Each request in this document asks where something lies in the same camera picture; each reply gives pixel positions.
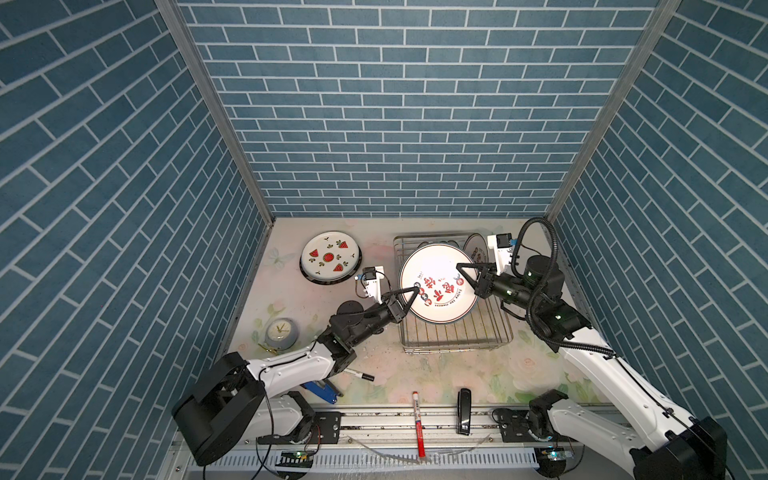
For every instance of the blue stapler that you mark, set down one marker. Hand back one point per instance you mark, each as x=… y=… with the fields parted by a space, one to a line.
x=324 y=389

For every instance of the sunburst red text plate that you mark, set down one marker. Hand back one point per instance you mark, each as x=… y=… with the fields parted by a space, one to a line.
x=476 y=248

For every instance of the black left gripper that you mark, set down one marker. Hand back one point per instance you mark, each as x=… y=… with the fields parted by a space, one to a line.
x=394 y=308

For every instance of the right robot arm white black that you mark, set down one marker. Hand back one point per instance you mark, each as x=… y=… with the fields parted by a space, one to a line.
x=661 y=439

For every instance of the aluminium corner post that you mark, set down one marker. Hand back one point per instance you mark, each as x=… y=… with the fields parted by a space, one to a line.
x=180 y=33
x=656 y=25

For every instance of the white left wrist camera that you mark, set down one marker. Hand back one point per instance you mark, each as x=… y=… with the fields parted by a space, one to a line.
x=368 y=283

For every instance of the watermelon print plate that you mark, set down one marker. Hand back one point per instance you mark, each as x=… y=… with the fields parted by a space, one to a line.
x=332 y=245

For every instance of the black white marker pen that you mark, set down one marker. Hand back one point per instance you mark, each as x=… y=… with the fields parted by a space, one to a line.
x=359 y=374

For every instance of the black rectangular remote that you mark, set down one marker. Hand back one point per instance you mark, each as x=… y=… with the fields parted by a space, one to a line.
x=464 y=407

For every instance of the metal wire dish rack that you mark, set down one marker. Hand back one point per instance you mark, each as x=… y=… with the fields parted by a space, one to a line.
x=485 y=327

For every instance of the small white desk clock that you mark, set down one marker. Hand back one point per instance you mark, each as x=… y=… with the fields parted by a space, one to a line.
x=281 y=334

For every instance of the aluminium corner post right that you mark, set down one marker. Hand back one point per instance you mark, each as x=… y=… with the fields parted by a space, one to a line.
x=656 y=25

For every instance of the white cable comb strip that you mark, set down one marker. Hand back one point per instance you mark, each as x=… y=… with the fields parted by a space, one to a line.
x=367 y=461

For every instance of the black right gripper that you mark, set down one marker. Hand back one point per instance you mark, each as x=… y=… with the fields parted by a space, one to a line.
x=486 y=281

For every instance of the red rim white plate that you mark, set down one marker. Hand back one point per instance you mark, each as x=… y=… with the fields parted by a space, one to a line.
x=444 y=294

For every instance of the aluminium corner post left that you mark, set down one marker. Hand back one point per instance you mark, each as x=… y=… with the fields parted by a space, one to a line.
x=180 y=33

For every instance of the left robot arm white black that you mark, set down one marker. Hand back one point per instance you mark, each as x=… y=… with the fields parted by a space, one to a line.
x=236 y=396

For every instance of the red white pen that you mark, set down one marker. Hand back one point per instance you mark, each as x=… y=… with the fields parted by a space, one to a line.
x=421 y=451

